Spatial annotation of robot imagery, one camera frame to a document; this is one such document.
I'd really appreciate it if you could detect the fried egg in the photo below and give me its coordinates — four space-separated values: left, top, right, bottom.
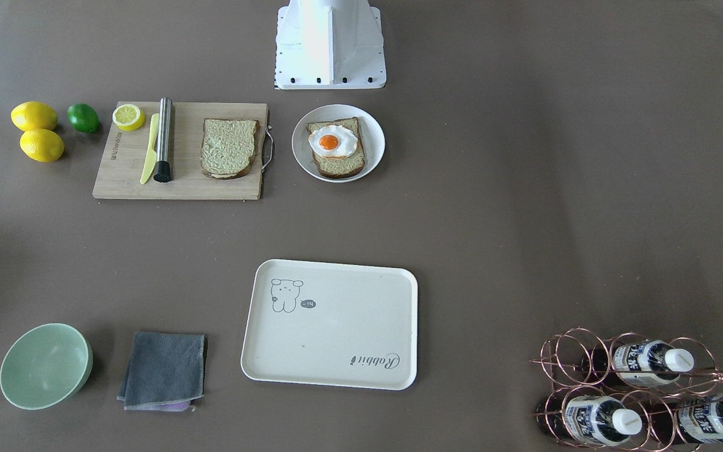
309 125 358 158

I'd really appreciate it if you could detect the bread slice with spread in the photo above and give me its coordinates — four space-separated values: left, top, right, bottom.
199 118 259 180

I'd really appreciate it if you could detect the cream rabbit tray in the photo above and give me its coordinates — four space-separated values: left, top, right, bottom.
240 259 418 391

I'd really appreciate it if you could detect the white round plate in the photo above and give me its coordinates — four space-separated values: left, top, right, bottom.
291 105 385 183

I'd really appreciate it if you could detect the yellow plastic knife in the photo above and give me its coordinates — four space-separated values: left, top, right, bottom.
139 112 160 184

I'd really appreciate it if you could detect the grey folded cloth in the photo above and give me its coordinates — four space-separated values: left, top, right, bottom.
117 331 207 412

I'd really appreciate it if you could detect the wooden cutting board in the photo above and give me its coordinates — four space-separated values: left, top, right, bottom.
92 101 269 200

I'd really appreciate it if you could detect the lemon half slice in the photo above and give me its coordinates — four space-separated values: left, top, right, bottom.
112 104 146 131

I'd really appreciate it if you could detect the green lime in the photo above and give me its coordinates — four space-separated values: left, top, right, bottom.
67 103 100 134

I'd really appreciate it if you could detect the tea bottle bottom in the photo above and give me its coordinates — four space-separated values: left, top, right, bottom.
535 395 643 446
648 394 723 444

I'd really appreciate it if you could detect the tea bottle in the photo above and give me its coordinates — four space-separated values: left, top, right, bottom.
648 394 723 444
575 340 695 389
535 395 643 446

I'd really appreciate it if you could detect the tea bottle top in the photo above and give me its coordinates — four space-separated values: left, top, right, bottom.
575 340 695 389

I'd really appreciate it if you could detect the yellow lemon lower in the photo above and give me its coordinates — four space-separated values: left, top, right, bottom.
19 129 64 163

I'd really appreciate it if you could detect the yellow lemon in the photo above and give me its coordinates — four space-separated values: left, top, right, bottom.
19 129 64 163
11 101 58 132

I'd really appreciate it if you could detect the green bowl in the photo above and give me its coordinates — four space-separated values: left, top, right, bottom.
0 323 93 410

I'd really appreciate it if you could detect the yellow lemon upper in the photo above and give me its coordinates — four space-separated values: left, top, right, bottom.
11 101 58 132

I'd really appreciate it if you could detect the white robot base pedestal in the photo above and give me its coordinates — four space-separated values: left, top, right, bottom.
274 1 387 90

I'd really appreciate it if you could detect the copper wire bottle rack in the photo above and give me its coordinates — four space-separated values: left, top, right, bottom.
533 327 723 451

